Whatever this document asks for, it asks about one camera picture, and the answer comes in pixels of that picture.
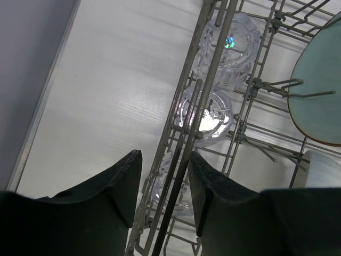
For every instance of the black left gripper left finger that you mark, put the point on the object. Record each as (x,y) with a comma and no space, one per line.
(91,218)

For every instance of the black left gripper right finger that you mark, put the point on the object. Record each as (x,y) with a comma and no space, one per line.
(231,219)

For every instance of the grey wire dish rack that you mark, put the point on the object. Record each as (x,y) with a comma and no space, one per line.
(249,159)

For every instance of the clear faceted glass middle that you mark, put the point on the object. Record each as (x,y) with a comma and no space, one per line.
(216,119)

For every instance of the teal floral plate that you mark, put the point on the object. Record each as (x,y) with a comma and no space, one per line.
(314,105)

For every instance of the clear faceted glass far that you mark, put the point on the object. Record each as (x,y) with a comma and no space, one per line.
(240,50)

